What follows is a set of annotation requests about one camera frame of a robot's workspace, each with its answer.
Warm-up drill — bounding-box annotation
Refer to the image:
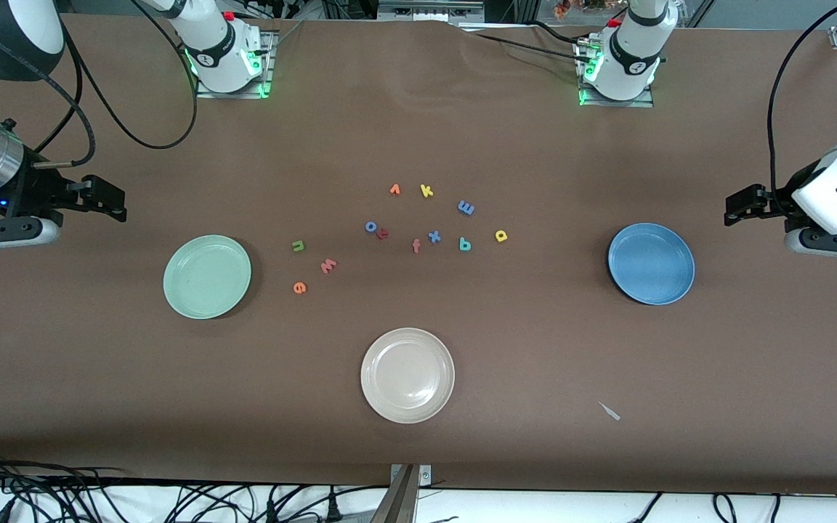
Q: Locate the brown table cover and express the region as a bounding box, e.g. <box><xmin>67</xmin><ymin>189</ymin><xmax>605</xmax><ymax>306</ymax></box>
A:
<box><xmin>0</xmin><ymin>13</ymin><xmax>837</xmax><ymax>495</ymax></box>

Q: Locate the grey metal post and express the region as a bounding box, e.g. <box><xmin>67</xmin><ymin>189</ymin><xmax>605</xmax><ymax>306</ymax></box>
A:
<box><xmin>369</xmin><ymin>465</ymin><xmax>419</xmax><ymax>523</ymax></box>

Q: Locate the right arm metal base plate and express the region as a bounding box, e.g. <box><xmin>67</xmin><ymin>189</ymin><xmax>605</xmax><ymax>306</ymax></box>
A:
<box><xmin>195</xmin><ymin>29</ymin><xmax>275</xmax><ymax>100</ymax></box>

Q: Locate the small silver bracket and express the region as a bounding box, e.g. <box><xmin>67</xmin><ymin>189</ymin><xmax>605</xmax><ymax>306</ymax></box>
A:
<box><xmin>389</xmin><ymin>464</ymin><xmax>432</xmax><ymax>486</ymax></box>

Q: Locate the blue plate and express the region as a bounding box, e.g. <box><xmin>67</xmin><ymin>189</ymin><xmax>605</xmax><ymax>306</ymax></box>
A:
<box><xmin>607</xmin><ymin>222</ymin><xmax>696</xmax><ymax>306</ymax></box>

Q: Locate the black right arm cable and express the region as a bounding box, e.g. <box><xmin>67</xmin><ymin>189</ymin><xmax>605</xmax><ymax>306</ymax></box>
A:
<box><xmin>30</xmin><ymin>0</ymin><xmax>198</xmax><ymax>169</ymax></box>

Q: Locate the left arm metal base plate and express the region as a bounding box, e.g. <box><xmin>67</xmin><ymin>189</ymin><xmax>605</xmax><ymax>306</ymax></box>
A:
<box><xmin>577</xmin><ymin>36</ymin><xmax>656</xmax><ymax>109</ymax></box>

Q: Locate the grey metal frame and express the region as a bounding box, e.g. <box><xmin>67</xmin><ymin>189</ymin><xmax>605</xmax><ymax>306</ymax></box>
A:
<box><xmin>379</xmin><ymin>0</ymin><xmax>485</xmax><ymax>24</ymax></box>

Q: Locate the beige plate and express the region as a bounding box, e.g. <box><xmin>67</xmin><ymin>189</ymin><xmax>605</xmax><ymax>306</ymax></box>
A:
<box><xmin>360</xmin><ymin>328</ymin><xmax>456</xmax><ymax>425</ymax></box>

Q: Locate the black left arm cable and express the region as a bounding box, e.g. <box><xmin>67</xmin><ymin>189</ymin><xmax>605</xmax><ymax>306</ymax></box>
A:
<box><xmin>767</xmin><ymin>0</ymin><xmax>837</xmax><ymax>200</ymax></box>

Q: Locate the black base power cable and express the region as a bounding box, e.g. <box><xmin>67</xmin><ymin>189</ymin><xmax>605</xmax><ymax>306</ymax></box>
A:
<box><xmin>473</xmin><ymin>32</ymin><xmax>586</xmax><ymax>65</ymax></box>
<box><xmin>527</xmin><ymin>19</ymin><xmax>588</xmax><ymax>47</ymax></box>

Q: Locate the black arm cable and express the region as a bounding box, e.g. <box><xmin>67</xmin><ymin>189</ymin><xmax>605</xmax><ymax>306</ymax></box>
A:
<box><xmin>30</xmin><ymin>0</ymin><xmax>198</xmax><ymax>169</ymax></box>
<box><xmin>767</xmin><ymin>0</ymin><xmax>837</xmax><ymax>200</ymax></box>

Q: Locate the green plate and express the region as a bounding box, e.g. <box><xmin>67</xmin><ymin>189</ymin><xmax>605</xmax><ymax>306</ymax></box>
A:
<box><xmin>163</xmin><ymin>234</ymin><xmax>253</xmax><ymax>320</ymax></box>

